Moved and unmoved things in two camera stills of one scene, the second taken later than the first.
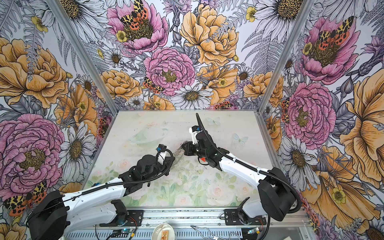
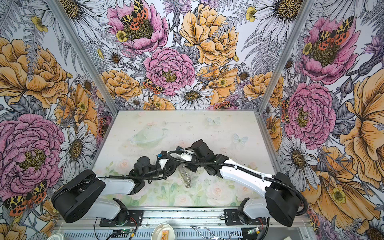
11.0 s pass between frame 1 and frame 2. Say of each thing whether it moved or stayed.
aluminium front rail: stayed
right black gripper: moved
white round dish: stayed
